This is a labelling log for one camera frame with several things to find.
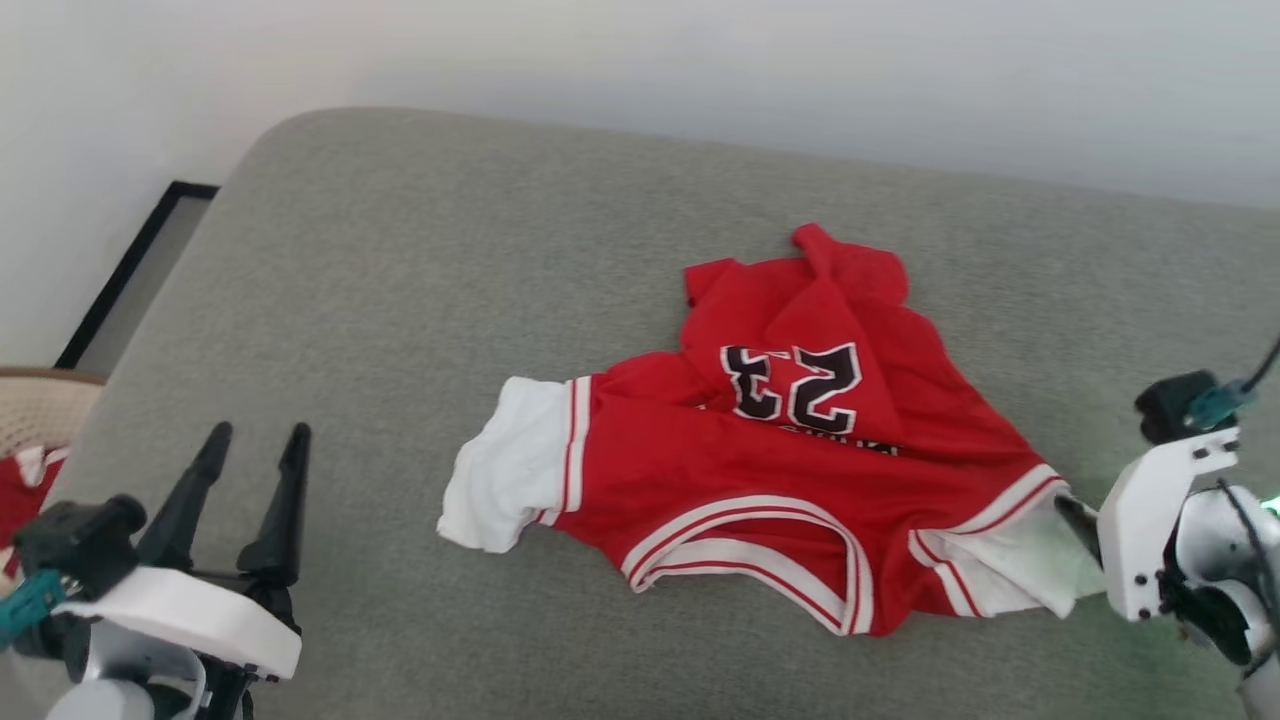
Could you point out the beige wicker laundry basket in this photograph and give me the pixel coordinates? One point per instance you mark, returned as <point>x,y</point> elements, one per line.
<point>40,410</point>

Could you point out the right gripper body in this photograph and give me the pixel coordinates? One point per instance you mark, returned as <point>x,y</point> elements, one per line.
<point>1225,560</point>

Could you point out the black framed grey panel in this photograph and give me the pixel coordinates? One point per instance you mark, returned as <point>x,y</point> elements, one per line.
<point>140,262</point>

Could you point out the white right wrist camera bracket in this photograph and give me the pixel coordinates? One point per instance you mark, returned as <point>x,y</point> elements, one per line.
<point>1140,520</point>

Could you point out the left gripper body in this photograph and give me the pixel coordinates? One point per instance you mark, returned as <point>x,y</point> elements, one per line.
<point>250,590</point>

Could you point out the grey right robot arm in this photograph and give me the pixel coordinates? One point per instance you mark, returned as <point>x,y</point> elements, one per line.
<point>1265,695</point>

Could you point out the red white basketball jersey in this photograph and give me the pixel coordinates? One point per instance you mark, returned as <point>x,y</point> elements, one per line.
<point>700,450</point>

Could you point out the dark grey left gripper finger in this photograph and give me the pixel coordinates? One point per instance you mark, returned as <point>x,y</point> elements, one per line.
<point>180,510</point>
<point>282,530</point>

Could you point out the grey fabric sofa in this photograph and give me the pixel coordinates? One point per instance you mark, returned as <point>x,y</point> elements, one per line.
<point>400,300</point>

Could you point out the red white garment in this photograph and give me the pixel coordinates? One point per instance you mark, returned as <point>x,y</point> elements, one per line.
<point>20,500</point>

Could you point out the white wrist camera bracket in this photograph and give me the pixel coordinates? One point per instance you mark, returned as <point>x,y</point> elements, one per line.
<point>1140,520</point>
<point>180,615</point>

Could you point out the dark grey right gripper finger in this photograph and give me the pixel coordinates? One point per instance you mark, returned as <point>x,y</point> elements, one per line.
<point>1078,530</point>

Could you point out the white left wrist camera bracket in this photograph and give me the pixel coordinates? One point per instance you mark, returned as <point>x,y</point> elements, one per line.
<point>180,615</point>

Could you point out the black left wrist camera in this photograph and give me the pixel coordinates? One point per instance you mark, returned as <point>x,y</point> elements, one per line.
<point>75,535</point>

